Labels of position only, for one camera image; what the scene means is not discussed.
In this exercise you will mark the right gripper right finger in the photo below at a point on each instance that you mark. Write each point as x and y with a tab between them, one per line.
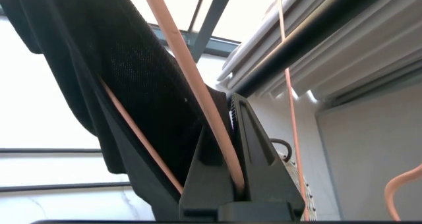
263	178

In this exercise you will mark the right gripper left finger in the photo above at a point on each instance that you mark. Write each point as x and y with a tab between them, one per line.
204	184

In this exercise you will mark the black garment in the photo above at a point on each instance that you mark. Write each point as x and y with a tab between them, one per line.
132	69

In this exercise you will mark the white laundry basket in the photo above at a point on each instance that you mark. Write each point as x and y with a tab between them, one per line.
296	174

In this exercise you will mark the black clothes rack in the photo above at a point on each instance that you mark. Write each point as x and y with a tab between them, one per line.
296	43

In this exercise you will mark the grey curtain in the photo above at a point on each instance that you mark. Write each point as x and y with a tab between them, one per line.
362	46

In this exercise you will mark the window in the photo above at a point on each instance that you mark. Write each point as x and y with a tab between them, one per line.
214	13

